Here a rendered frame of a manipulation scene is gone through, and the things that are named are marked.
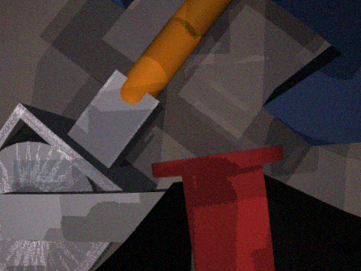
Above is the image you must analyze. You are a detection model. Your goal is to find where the grey and red crank handle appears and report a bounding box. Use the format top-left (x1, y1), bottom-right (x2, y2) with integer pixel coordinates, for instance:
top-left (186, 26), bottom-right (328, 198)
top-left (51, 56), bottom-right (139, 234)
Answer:
top-left (0, 145), bottom-right (283, 271)

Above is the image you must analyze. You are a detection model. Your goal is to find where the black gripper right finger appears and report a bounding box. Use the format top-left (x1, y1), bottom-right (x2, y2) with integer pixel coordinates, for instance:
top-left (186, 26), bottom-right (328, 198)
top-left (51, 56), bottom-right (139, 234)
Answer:
top-left (263, 174), bottom-right (361, 271)

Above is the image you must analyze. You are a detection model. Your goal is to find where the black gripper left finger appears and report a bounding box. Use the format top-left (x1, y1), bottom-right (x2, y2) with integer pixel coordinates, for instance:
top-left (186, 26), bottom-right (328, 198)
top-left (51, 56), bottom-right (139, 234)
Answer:
top-left (94, 181), bottom-right (191, 271)

